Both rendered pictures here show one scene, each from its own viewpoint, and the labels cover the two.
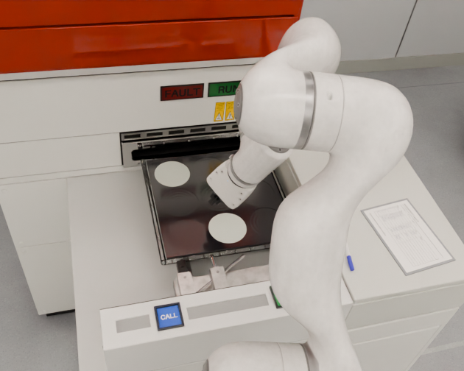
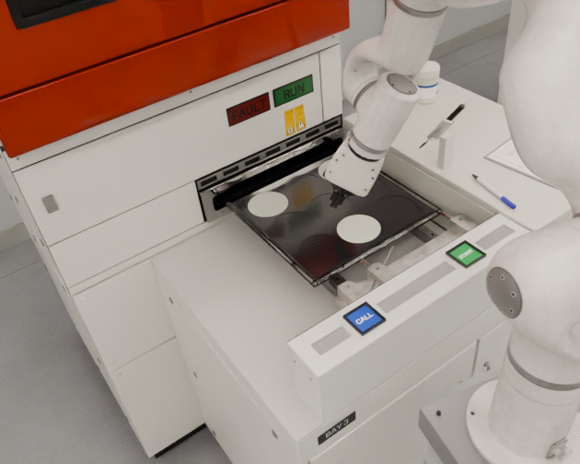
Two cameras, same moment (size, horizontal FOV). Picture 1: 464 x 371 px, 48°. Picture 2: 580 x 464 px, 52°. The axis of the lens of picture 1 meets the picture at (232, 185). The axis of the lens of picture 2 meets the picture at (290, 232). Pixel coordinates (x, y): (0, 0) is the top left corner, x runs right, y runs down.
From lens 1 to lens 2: 0.39 m
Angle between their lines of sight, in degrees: 10
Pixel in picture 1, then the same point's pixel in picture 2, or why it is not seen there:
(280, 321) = (475, 281)
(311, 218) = (554, 53)
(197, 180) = (298, 200)
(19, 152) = (93, 240)
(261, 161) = (394, 112)
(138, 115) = (210, 153)
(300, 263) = (561, 105)
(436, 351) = not seen: outside the picture
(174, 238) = (311, 258)
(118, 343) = (330, 364)
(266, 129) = not seen: outside the picture
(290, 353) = (575, 222)
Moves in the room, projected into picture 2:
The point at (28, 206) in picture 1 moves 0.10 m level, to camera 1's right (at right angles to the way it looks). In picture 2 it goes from (114, 310) to (154, 301)
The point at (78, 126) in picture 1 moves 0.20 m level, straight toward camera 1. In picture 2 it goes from (150, 187) to (194, 228)
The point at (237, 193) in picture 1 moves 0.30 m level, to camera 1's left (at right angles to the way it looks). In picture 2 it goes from (368, 172) to (224, 205)
